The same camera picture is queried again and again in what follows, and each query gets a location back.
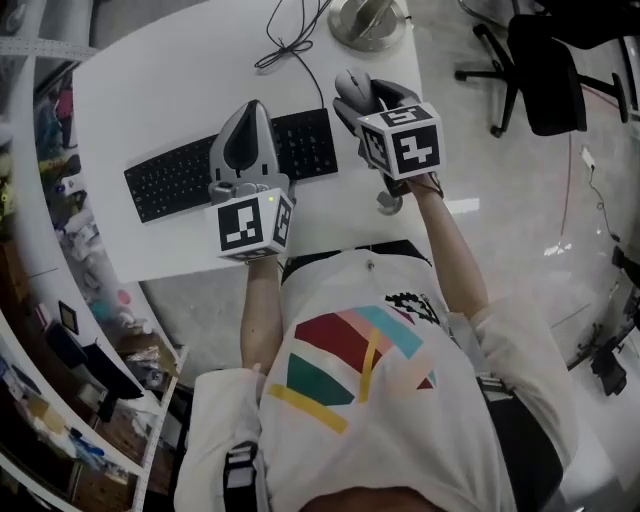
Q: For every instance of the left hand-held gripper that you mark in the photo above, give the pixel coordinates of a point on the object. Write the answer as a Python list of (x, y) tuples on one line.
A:
[(240, 227)]

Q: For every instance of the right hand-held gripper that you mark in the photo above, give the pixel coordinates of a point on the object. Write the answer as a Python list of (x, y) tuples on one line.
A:
[(415, 150)]

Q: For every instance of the grey computer mouse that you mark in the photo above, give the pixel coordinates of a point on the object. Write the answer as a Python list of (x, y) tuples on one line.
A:
[(352, 85)]

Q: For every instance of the black keyboard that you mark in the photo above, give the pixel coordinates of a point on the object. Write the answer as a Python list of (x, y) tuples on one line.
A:
[(170, 180)]

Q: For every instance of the person's right forearm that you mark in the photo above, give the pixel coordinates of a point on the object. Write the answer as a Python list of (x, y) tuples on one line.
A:
[(450, 250)]

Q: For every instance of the person's left forearm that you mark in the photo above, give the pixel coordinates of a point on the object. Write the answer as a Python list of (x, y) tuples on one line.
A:
[(260, 310)]

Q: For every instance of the silver round monitor stand base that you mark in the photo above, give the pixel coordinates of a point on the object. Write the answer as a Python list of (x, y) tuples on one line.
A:
[(367, 22)]

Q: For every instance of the black office chair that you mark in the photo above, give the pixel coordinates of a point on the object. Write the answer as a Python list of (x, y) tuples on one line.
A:
[(547, 75)]

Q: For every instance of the white metal shelf rack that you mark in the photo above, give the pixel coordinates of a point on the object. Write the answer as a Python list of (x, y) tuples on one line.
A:
[(30, 320)]

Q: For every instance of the white t-shirt with colourful print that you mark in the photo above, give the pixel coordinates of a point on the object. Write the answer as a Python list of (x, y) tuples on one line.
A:
[(380, 400)]

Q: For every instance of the black equipment on floor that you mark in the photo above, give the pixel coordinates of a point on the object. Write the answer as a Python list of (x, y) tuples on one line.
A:
[(607, 360)]

